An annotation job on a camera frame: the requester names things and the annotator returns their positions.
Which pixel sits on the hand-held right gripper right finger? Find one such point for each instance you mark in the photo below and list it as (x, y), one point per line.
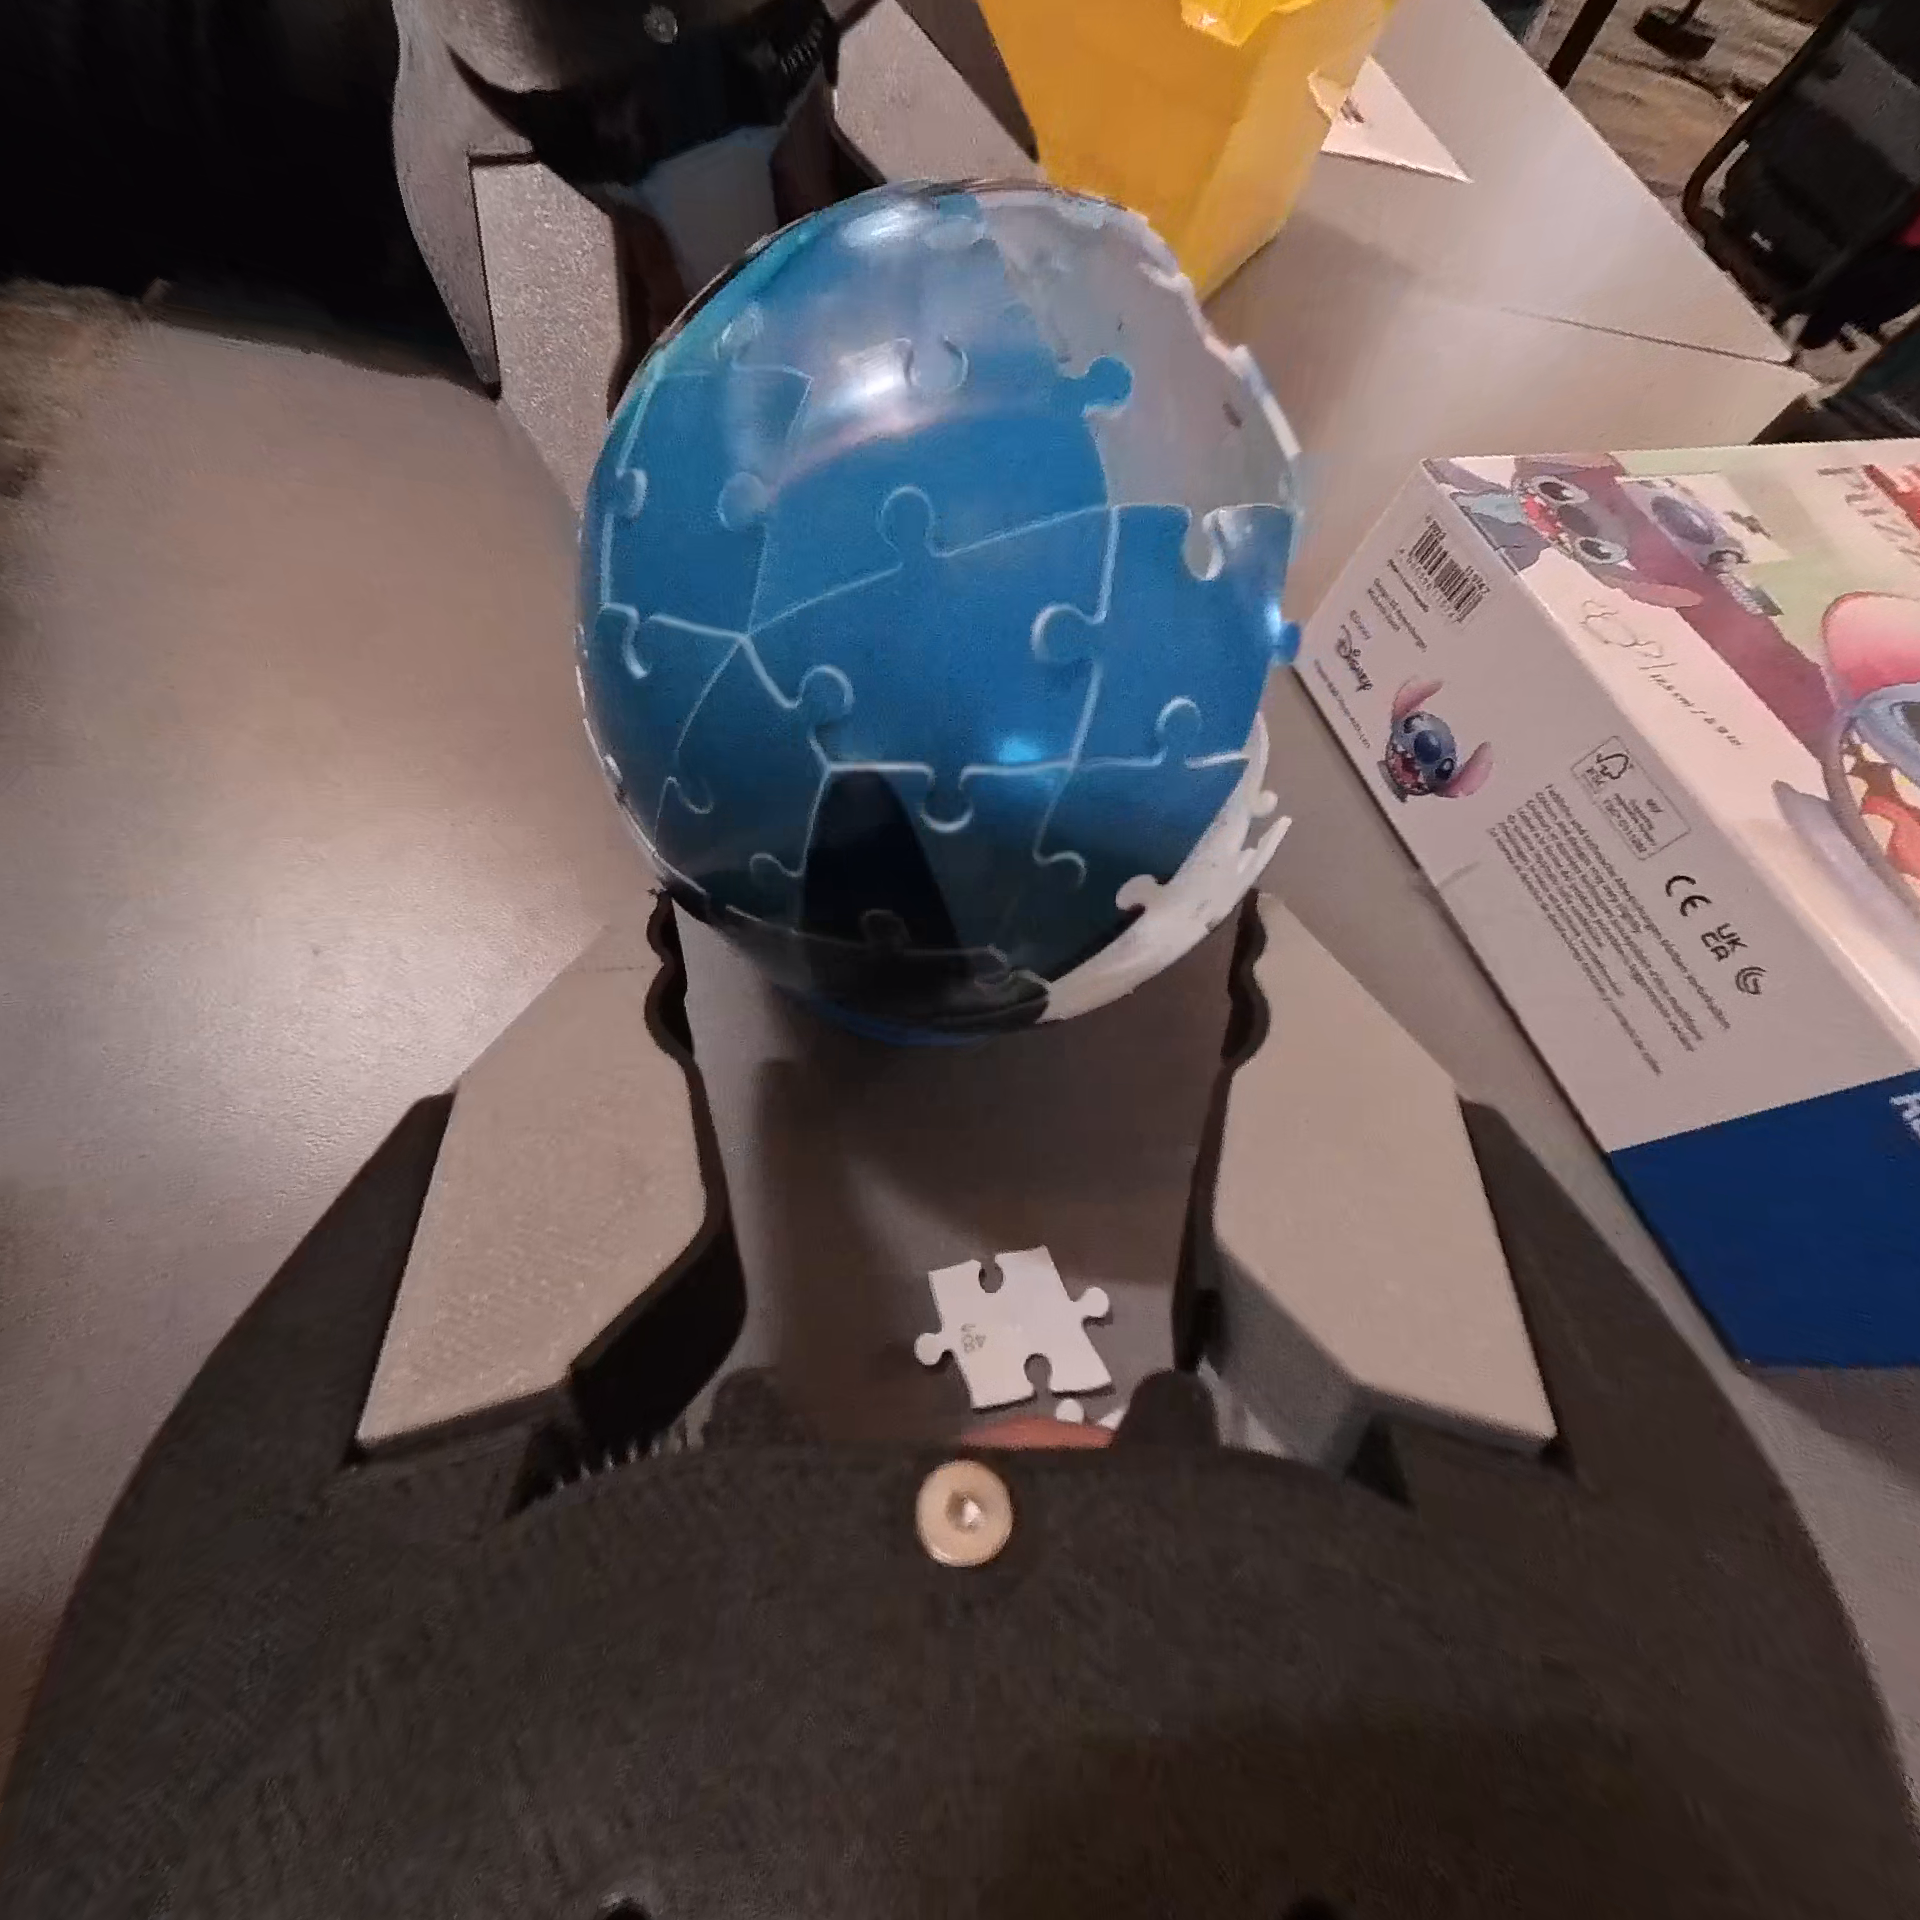
(1350, 1244)

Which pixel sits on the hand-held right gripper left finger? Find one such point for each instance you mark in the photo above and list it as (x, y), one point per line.
(557, 1230)

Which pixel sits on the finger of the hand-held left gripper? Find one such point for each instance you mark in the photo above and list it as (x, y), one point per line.
(540, 301)
(931, 89)

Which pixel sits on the blue puzzle ball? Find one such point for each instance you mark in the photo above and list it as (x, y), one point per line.
(902, 630)

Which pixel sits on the person's left forearm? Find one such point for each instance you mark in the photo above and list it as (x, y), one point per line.
(181, 135)

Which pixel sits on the printed puzzle box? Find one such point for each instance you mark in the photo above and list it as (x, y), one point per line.
(1622, 839)

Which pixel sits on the yellow plastic bin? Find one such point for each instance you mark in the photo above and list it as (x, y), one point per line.
(1172, 120)

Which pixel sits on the printed paper sheet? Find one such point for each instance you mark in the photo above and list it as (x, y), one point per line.
(1396, 135)

